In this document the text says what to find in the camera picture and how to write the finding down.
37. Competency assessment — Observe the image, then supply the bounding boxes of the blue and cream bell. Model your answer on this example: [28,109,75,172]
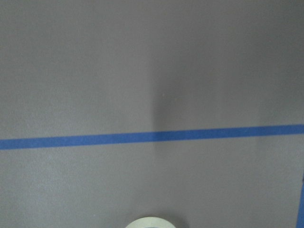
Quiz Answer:
[126,217,176,228]

